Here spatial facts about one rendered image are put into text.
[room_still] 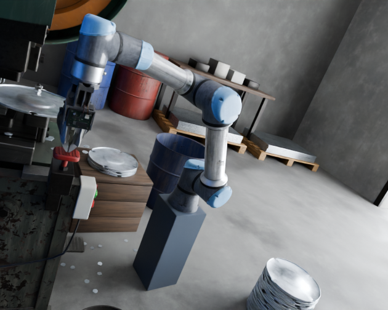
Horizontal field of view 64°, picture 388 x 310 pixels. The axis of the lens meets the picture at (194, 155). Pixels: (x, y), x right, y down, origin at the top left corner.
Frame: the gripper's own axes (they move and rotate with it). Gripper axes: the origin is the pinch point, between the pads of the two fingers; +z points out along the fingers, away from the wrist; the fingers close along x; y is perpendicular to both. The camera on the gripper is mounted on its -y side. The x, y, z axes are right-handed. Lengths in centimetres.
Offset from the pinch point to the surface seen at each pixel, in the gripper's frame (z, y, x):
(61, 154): 1.7, 2.3, -1.4
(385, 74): -94, -250, 437
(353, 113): -26, -267, 437
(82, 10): -34, -66, 0
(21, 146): 7.3, -10.6, -11.5
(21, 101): -0.8, -28.4, -14.5
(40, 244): 40.8, -7.1, -0.7
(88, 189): 16.2, -5.2, 9.7
